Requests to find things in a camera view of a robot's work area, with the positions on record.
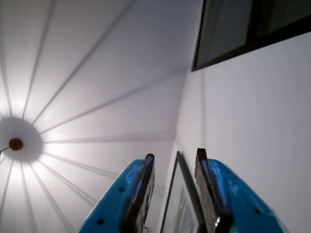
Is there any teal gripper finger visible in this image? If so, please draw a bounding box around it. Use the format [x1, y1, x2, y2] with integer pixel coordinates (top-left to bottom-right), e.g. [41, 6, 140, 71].
[193, 148, 290, 233]
[77, 152, 156, 233]

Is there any white round ceiling lamp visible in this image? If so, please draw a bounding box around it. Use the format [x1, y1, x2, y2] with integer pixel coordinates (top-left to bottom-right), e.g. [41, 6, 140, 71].
[0, 116, 44, 163]

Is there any black framed window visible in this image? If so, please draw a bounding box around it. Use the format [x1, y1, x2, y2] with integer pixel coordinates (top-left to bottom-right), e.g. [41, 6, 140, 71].
[191, 0, 311, 72]

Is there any framed wall picture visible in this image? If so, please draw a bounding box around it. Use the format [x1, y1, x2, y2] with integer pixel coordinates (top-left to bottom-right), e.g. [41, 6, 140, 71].
[159, 150, 203, 233]

